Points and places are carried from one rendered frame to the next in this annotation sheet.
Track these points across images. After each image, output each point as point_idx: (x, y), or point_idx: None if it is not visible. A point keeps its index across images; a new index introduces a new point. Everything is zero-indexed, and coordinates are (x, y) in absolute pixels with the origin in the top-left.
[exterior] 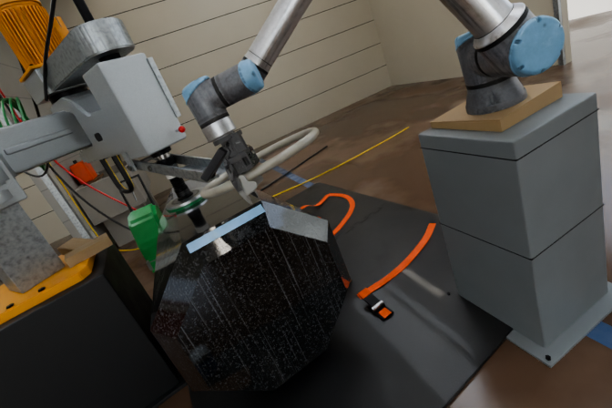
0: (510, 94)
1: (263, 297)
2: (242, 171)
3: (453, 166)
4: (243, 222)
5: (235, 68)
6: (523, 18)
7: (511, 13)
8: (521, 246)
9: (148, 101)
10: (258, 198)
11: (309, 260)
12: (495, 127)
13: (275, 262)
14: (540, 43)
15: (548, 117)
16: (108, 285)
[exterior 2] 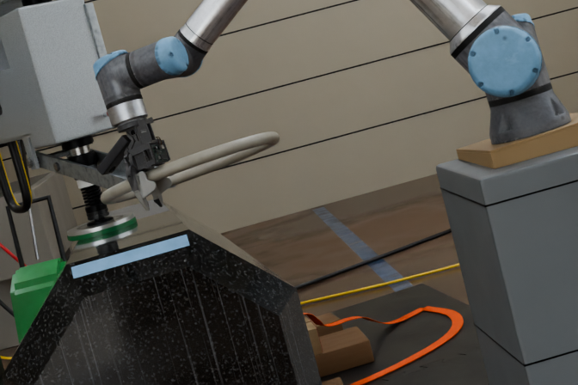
0: (526, 119)
1: (162, 372)
2: (144, 168)
3: (461, 217)
4: (154, 253)
5: (152, 46)
6: (483, 27)
7: (473, 18)
8: (515, 344)
9: (74, 65)
10: (187, 228)
11: (243, 336)
12: (490, 162)
13: (188, 324)
14: (501, 58)
15: (556, 156)
16: None
